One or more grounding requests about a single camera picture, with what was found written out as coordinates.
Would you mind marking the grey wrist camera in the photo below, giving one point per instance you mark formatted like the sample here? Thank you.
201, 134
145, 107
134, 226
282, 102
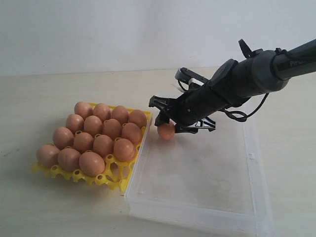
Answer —
189, 80

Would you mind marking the yellow plastic egg tray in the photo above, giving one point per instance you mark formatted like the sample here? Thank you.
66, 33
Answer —
116, 174

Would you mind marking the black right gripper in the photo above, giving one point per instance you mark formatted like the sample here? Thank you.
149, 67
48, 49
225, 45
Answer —
189, 111

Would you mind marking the clear plastic bin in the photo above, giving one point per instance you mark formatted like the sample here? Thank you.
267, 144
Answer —
212, 181

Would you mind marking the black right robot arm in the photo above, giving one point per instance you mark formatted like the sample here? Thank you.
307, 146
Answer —
233, 84

